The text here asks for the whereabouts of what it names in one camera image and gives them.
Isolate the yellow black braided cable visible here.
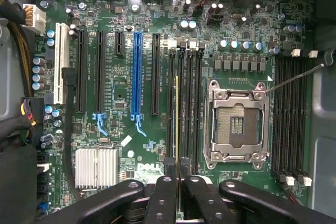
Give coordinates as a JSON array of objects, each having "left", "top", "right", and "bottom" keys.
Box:
[{"left": 0, "top": 0, "right": 35, "bottom": 98}]

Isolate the silver finned heatsink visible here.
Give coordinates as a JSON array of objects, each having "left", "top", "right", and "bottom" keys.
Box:
[{"left": 75, "top": 148, "right": 119, "bottom": 189}]

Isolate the green Dell motherboard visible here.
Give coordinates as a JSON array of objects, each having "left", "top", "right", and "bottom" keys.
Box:
[{"left": 33, "top": 0, "right": 314, "bottom": 214}]

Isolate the silver CPU socket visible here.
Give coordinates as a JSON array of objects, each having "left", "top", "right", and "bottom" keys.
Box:
[{"left": 203, "top": 79, "right": 271, "bottom": 170}]

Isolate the thin metal locking lever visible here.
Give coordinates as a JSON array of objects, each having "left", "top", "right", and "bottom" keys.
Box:
[{"left": 264, "top": 63, "right": 325, "bottom": 95}]

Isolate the black RAM slot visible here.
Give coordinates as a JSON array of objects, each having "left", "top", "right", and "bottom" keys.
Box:
[
  {"left": 166, "top": 39, "right": 177, "bottom": 162},
  {"left": 272, "top": 50, "right": 284, "bottom": 180},
  {"left": 281, "top": 50, "right": 295, "bottom": 186},
  {"left": 297, "top": 50, "right": 313, "bottom": 187},
  {"left": 193, "top": 41, "right": 204, "bottom": 175},
  {"left": 289, "top": 48, "right": 302, "bottom": 183},
  {"left": 184, "top": 40, "right": 194, "bottom": 175},
  {"left": 176, "top": 40, "right": 185, "bottom": 159}
]

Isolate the long black expansion slot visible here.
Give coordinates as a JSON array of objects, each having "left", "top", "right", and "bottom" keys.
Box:
[
  {"left": 76, "top": 29, "right": 88, "bottom": 113},
  {"left": 151, "top": 33, "right": 162, "bottom": 116},
  {"left": 95, "top": 30, "right": 107, "bottom": 113}
]

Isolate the grey metal PC case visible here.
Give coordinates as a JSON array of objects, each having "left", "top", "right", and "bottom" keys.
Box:
[{"left": 0, "top": 0, "right": 336, "bottom": 224}]

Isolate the white power connector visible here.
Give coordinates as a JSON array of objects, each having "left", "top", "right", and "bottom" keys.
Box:
[{"left": 22, "top": 4, "right": 47, "bottom": 35}]

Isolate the blue expansion slot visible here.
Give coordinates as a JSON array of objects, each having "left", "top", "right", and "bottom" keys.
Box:
[{"left": 131, "top": 31, "right": 148, "bottom": 137}]

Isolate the white PCI expansion slot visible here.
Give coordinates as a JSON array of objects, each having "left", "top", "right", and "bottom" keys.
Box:
[{"left": 54, "top": 23, "right": 70, "bottom": 105}]

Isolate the short black expansion slot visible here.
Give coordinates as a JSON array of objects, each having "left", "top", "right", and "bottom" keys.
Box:
[{"left": 114, "top": 31, "right": 125, "bottom": 57}]

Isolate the black connector with coloured wires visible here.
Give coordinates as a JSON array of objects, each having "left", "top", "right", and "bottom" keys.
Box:
[{"left": 20, "top": 97, "right": 46, "bottom": 146}]

